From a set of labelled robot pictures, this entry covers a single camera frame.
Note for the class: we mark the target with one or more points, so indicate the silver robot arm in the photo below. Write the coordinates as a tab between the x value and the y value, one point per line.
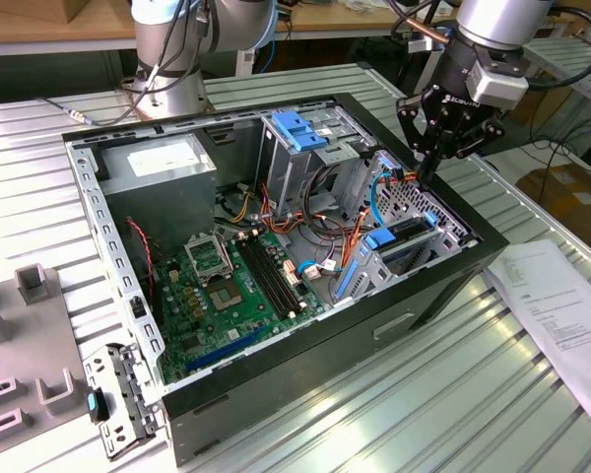
236	24

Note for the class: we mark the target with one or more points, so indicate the grey parts rack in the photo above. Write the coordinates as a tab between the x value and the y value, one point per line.
29	345

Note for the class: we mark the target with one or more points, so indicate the metal slat side table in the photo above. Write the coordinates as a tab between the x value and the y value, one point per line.
586	79

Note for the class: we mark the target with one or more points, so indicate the hard disk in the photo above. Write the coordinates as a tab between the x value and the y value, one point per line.
380	240

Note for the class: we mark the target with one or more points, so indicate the wooden desk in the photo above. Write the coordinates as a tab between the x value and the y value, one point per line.
10	29

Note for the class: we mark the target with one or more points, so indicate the brown cardboard box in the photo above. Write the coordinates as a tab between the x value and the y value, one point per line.
571	197

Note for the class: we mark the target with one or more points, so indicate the green motherboard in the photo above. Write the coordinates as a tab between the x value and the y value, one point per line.
236	325

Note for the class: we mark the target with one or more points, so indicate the metal card retention bracket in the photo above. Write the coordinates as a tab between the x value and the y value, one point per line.
96	365

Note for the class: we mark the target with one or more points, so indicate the metal disk bay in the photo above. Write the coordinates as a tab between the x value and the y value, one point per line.
374	276

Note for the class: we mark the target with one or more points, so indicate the blue drive cage latch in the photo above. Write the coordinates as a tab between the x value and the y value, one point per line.
295	130

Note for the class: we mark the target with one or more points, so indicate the black RAM slot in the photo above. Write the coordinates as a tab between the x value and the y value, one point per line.
272	276
279	276
265	276
286	276

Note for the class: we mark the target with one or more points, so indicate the blue black bracket clip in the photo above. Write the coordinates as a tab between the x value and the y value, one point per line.
95	403

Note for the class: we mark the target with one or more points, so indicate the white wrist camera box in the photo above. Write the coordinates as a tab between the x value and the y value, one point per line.
497	86

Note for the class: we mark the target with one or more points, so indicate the white printed paper sheets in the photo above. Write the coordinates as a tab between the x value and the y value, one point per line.
546	305

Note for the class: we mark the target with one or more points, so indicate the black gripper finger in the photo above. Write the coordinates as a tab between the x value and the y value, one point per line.
411	123
478	140

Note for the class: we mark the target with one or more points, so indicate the black PC case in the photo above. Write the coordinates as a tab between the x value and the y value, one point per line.
300	364

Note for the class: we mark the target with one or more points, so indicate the blue expansion slot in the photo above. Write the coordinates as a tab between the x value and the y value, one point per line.
226	347

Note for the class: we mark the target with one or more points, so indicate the CPU socket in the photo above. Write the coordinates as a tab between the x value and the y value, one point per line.
225	295

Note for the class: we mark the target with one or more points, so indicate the grey power supply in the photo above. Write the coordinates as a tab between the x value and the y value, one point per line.
157	207

